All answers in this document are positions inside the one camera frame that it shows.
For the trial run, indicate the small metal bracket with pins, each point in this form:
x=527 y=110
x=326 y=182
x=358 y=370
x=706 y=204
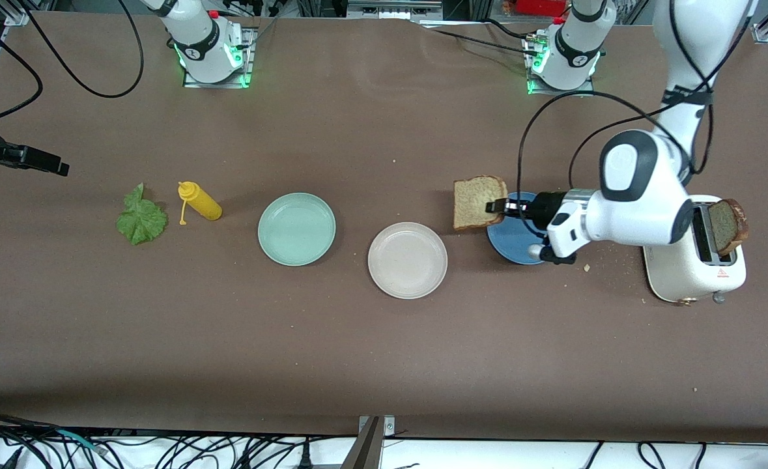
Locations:
x=389 y=426

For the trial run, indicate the beige round plate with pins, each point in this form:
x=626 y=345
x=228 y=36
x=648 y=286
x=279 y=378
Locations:
x=408 y=260

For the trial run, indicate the bread slice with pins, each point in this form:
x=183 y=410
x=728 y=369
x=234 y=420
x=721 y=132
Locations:
x=475 y=198
x=727 y=228

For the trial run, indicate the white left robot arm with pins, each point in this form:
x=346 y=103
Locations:
x=644 y=195

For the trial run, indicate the mint green round plate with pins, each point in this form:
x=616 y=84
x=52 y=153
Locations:
x=296 y=229

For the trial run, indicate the aluminium post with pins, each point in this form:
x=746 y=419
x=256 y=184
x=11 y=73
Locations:
x=364 y=449

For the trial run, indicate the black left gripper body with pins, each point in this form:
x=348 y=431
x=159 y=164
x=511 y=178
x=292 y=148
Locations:
x=542 y=205

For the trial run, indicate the grey electronic device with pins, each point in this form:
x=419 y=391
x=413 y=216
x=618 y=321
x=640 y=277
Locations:
x=393 y=8

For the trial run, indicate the red box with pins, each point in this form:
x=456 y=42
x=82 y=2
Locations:
x=540 y=6

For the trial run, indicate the white toaster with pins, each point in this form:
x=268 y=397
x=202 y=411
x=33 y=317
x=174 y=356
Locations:
x=683 y=277

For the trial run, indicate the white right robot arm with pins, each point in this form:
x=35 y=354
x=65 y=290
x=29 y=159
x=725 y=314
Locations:
x=195 y=39

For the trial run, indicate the green lettuce leaf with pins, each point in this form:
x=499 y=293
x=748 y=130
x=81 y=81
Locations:
x=141 y=221

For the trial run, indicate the yellow squeeze bottle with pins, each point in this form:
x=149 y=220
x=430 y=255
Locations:
x=204 y=205

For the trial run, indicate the blue round plate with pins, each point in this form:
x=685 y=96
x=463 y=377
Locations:
x=511 y=246

